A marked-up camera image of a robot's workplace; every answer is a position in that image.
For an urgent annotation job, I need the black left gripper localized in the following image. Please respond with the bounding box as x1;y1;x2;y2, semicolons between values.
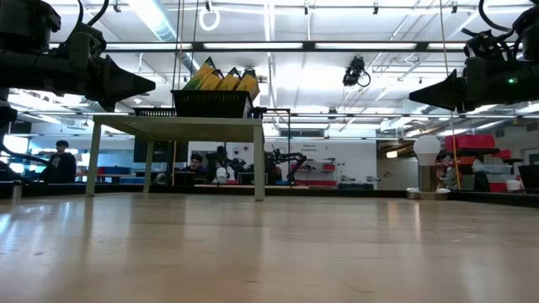
54;23;157;113

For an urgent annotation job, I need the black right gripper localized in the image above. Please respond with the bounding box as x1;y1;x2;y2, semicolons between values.
408;56;539;113

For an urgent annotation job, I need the red plastic bin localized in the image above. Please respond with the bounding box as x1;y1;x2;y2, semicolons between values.
445;133;497;152

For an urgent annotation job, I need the white bulb on metal stand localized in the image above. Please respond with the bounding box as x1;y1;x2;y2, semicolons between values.
406;133;451;201

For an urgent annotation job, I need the green perforated metal shelf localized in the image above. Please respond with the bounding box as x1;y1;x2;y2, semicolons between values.
86;115;266;202

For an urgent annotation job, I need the person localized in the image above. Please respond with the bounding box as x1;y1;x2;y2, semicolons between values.
41;140;77;184
180;151;208;176

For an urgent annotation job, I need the black computer monitor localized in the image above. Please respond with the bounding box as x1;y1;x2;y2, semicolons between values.
517;163;539;190

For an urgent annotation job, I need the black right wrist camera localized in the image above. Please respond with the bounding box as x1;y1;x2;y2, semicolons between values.
461;27;513;60

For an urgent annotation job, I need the yellow hanging cord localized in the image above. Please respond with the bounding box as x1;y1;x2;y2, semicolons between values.
439;0;462;190

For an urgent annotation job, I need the white hanging cable loop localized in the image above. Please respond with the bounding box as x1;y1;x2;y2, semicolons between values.
197;8;221;33

